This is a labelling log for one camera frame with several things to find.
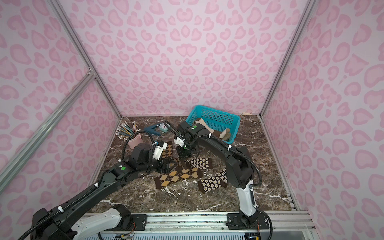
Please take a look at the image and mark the brown yellow argyle sock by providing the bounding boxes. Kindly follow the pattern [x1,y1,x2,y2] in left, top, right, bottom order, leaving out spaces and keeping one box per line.
[161,141,177,168]
[154,166,203,189]

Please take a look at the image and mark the brown cream striped sock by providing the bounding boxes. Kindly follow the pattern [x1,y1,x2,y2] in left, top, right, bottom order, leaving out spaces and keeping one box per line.
[194,118,231,141]

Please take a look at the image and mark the brown daisy pattern sock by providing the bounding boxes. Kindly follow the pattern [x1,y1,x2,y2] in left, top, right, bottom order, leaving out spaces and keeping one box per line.
[198,169,229,194]
[187,158,214,171]

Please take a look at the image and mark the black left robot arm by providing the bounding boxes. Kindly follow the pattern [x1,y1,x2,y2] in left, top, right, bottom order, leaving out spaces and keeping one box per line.
[20,141,172,240]

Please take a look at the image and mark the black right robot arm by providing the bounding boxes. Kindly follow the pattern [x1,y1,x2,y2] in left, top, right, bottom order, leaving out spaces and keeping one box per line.
[174,121,263,221]

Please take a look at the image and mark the pink metal pencil cup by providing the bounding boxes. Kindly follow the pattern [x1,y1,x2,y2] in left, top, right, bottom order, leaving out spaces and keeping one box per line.
[128,134,143,150]

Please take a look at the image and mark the teal plastic mesh basket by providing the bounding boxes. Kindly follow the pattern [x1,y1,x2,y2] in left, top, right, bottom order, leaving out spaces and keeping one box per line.
[186,105,241,144]

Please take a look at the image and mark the dark teal stapler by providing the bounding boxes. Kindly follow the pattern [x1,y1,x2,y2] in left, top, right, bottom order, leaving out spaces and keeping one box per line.
[144,123,162,136]

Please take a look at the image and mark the small mint alarm clock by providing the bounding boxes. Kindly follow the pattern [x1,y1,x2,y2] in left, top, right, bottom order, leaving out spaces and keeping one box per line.
[159,123,169,133]

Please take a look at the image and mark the bundle of coloured pencils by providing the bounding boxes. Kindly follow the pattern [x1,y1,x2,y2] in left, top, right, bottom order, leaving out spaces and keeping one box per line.
[115,122,139,141]

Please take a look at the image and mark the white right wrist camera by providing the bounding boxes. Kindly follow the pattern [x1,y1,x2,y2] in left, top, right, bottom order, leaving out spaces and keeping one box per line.
[174,137,185,147]

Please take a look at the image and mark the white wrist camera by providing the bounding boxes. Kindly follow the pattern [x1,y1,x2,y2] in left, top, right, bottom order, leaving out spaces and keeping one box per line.
[174,137,185,147]
[153,141,168,161]

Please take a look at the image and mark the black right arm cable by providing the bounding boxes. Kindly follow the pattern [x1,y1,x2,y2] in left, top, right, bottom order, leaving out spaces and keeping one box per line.
[163,120,182,139]

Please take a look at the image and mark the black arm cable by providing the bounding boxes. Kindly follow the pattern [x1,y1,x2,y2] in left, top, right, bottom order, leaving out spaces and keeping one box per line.
[120,130,155,164]
[163,120,182,139]

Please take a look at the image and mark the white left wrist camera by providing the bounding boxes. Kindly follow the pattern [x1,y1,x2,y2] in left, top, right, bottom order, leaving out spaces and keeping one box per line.
[153,141,168,161]

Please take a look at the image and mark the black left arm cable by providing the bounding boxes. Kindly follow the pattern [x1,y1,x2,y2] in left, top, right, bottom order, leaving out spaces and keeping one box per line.
[120,130,155,164]

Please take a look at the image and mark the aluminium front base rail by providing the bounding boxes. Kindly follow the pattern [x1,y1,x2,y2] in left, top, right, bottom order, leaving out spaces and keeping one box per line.
[56,211,316,240]

